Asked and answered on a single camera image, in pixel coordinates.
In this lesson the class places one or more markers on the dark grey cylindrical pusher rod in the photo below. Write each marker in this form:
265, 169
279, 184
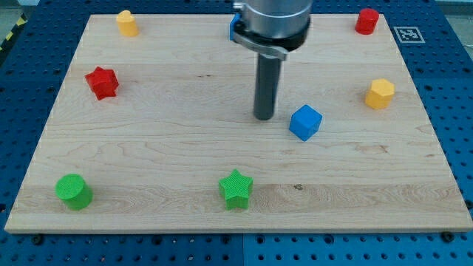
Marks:
267, 79

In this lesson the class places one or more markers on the blue cube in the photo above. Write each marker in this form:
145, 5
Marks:
305, 122

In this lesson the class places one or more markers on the red cylinder block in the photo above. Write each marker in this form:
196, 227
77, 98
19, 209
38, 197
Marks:
366, 21

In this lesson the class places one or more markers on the yellow hexagon block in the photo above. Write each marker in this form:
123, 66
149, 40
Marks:
380, 94

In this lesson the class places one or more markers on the green star block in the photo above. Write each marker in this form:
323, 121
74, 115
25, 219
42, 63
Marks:
236, 189

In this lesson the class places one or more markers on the wooden board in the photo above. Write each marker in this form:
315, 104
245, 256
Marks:
182, 119

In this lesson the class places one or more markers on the white fiducial marker tag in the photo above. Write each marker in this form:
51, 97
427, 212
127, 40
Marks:
409, 35

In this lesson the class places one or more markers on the yellow heart block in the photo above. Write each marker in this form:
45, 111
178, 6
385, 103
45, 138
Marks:
126, 23

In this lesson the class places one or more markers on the red star block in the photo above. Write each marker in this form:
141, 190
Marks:
102, 82

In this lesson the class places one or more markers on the green cylinder block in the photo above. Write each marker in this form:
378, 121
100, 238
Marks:
74, 192

